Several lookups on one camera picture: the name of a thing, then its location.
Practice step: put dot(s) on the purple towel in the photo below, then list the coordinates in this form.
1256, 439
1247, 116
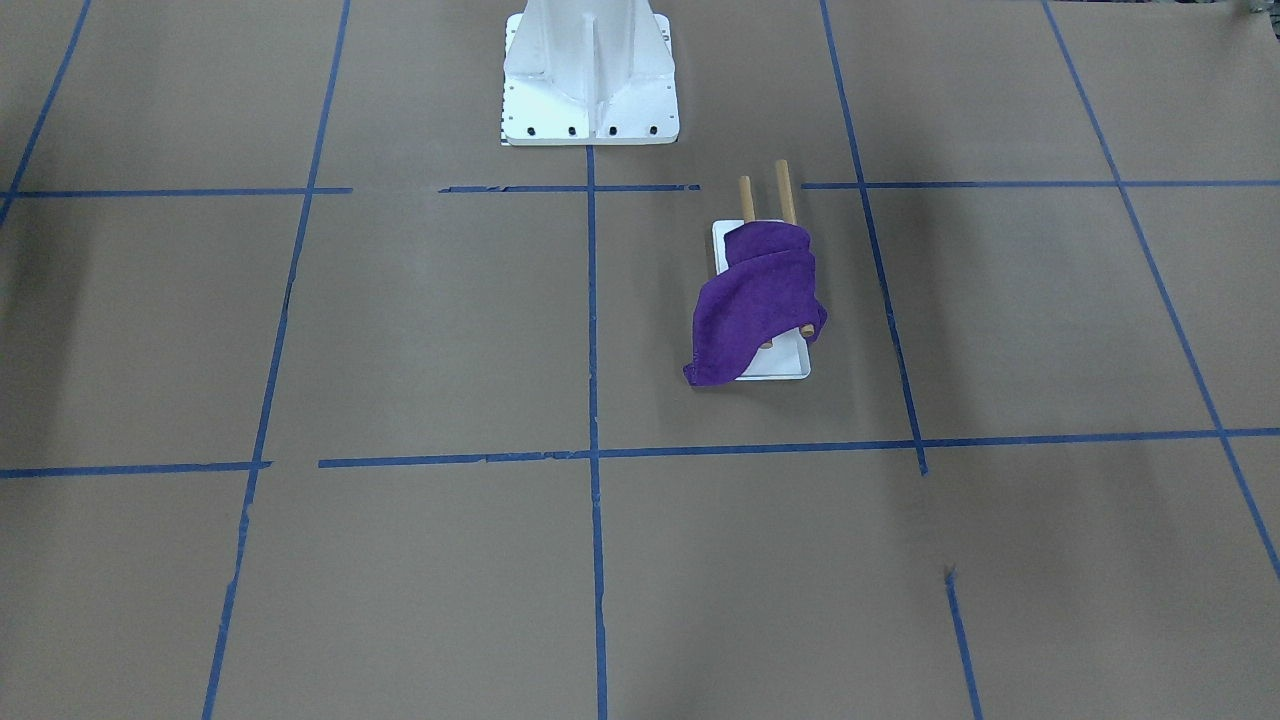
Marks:
769, 288

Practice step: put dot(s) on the white pedestal column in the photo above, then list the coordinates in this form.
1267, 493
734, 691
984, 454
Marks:
579, 73

